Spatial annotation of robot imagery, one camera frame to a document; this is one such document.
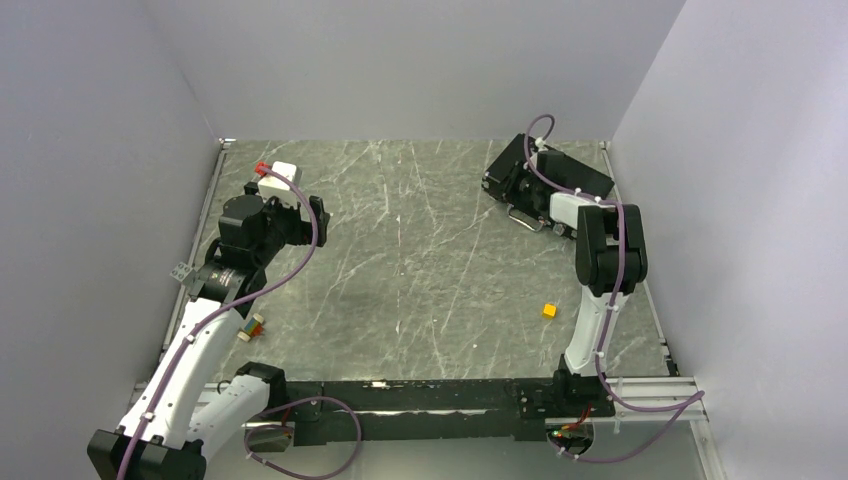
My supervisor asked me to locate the grey lego brick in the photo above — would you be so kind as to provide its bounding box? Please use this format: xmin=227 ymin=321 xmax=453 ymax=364
xmin=170 ymin=262 xmax=197 ymax=286

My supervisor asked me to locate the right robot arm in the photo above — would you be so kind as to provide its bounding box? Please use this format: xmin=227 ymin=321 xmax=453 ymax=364
xmin=523 ymin=148 xmax=647 ymax=377

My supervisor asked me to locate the black aluminium poker case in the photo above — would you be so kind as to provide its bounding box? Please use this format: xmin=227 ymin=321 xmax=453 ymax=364
xmin=481 ymin=133 xmax=614 ymax=239

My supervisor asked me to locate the yellow cube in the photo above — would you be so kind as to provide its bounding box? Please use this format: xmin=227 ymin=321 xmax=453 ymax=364
xmin=541 ymin=304 xmax=557 ymax=319

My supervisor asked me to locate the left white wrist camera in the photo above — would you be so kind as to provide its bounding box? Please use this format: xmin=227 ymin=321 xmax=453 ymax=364
xmin=255 ymin=161 xmax=302 ymax=207

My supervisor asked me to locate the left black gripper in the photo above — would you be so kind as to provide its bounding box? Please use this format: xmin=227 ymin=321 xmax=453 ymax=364
xmin=245 ymin=183 xmax=329 ymax=266

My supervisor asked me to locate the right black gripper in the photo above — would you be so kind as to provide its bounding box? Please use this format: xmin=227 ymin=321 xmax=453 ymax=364
xmin=488 ymin=162 xmax=541 ymax=209

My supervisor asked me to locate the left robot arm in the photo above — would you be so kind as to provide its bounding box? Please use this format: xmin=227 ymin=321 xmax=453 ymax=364
xmin=87 ymin=193 xmax=331 ymax=479

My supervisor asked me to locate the colourful wooden toy block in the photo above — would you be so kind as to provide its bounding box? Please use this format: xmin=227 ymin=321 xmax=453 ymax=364
xmin=237 ymin=314 xmax=265 ymax=343

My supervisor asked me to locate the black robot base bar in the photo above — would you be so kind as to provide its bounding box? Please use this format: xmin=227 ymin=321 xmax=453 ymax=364
xmin=248 ymin=378 xmax=615 ymax=446

